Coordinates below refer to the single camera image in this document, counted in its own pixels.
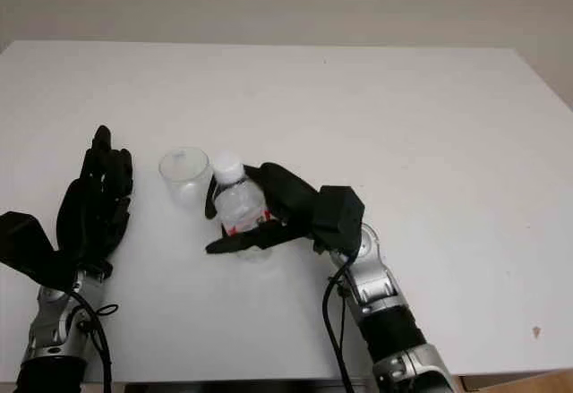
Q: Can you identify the dark robot body edge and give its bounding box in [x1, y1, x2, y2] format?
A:
[122, 380, 373, 393]

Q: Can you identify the clear plastic cup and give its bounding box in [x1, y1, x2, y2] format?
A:
[158, 145, 214, 216]

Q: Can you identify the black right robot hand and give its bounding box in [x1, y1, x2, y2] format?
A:
[203, 161, 324, 256]

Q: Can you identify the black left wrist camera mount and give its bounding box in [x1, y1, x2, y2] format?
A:
[0, 209, 87, 289]

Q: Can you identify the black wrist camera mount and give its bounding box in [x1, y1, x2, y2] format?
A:
[310, 184, 366, 256]
[0, 209, 87, 289]

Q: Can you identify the clear plastic water bottle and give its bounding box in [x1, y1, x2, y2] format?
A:
[210, 150, 277, 262]

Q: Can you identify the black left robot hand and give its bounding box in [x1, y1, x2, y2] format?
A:
[56, 124, 135, 270]

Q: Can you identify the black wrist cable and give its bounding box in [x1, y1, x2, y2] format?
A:
[321, 252, 360, 393]
[66, 291, 120, 393]

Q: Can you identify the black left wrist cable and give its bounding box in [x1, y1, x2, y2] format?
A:
[66, 291, 120, 393]

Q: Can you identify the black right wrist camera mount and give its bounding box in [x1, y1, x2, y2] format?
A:
[310, 184, 366, 256]

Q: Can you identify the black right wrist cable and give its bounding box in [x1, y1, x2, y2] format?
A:
[321, 252, 360, 393]

